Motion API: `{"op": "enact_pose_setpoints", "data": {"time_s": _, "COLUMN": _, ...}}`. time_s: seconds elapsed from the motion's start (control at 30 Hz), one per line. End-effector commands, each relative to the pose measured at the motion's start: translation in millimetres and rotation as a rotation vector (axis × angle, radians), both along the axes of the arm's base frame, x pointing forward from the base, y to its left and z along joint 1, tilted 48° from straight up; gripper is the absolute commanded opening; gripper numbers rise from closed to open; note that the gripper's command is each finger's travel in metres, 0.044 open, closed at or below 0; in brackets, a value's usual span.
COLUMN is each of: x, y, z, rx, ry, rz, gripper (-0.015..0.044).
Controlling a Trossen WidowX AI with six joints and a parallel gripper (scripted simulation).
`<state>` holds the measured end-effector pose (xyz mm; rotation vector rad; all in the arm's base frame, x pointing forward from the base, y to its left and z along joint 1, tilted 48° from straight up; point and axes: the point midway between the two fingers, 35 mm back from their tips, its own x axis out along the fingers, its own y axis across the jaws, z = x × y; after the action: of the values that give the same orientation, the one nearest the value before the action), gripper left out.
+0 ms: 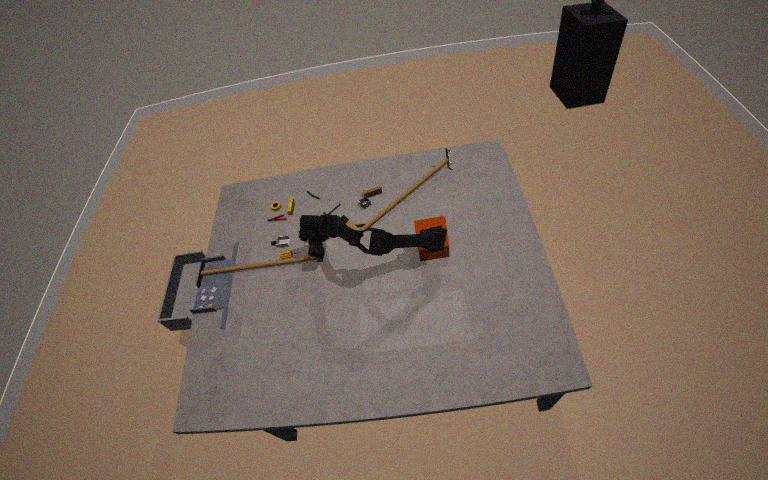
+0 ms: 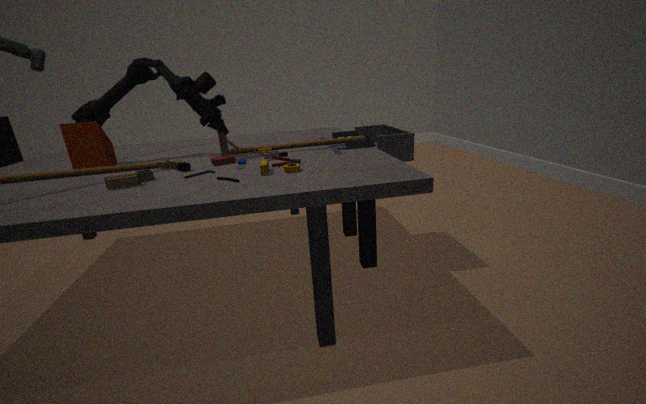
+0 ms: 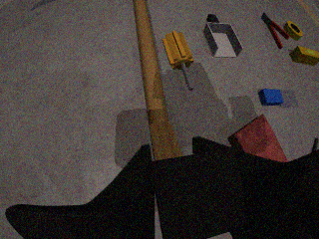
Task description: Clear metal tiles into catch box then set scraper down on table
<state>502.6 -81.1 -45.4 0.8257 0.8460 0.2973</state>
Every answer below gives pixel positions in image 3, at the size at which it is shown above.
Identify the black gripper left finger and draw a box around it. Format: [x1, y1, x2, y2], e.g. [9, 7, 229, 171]
[5, 143, 156, 239]

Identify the red rectangular block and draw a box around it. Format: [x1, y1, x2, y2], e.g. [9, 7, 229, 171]
[227, 115, 288, 162]

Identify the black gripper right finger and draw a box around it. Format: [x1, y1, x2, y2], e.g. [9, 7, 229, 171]
[191, 135, 319, 239]

